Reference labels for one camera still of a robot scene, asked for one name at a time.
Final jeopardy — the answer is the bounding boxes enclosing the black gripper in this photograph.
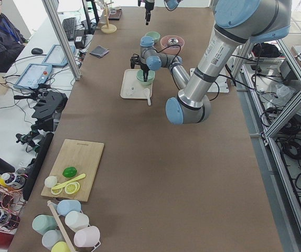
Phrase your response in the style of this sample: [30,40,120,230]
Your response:
[137,0,155,26]
[130,54,149,82]

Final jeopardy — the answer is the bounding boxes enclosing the green bowl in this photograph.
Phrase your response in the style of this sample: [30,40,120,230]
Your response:
[137,79,153,87]
[136,69,155,81]
[145,31,160,44]

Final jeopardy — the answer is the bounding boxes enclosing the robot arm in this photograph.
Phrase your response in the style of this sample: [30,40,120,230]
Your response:
[137,0,181,26]
[130,0,292,124]

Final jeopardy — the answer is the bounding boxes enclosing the green bowl on tray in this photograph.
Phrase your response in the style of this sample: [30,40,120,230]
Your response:
[137,79,153,87]

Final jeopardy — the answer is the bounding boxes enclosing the cream serving tray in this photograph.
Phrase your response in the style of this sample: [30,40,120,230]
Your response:
[120,69,152,99]

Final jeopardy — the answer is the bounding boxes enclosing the white ceramic spoon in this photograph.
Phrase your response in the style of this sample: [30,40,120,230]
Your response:
[143,88,152,106]

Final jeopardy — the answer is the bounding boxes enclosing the pink bowl with ice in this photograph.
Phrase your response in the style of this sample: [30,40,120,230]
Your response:
[160,35,185,55]

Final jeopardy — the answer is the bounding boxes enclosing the black tray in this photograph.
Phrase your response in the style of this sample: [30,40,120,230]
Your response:
[109,9,122,20]

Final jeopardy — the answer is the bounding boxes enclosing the wooden mug tree stand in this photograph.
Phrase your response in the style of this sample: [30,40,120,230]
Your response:
[99,0,117,34]

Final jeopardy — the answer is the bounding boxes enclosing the grey folded cloth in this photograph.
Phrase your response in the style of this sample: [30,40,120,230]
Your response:
[90,45,110,58]

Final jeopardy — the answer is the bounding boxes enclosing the black keyboard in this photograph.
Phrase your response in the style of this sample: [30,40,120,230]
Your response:
[62,17,76,41]

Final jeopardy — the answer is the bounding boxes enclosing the blue teach pendant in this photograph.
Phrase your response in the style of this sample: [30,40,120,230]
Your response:
[13,64,52,90]
[42,44,68,67]

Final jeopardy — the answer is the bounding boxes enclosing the bamboo cutting board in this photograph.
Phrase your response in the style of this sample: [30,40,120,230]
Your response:
[40,139,105,203]

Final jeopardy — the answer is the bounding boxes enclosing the computer mouse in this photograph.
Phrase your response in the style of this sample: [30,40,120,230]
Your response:
[31,48,43,55]

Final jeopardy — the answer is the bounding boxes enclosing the green lime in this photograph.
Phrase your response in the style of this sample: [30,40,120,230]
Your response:
[62,166,78,178]

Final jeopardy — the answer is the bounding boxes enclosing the lemon slice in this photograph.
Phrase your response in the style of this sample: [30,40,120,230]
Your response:
[64,181,80,195]
[50,188,63,195]

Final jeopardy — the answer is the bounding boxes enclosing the yellow plastic knife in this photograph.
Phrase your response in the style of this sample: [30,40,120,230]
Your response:
[51,173,86,190]

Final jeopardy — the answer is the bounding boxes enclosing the blue cup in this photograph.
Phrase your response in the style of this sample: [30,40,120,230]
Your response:
[57,199,81,216]

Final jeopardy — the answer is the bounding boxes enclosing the white cup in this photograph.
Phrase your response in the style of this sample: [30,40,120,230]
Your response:
[64,211,90,232]

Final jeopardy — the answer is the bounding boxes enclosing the pink cup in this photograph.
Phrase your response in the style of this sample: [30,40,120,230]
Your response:
[73,226,101,247]

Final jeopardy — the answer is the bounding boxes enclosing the pale green cup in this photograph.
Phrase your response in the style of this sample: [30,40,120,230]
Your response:
[32,215,57,235]

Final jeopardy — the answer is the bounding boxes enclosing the grey cup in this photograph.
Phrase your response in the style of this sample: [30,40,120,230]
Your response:
[41,229,64,250]

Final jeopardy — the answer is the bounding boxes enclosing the yellow cup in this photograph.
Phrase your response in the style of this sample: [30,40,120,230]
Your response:
[51,241,70,252]

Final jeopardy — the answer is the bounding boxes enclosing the aluminium frame post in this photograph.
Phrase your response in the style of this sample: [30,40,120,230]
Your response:
[42,0,81,81]

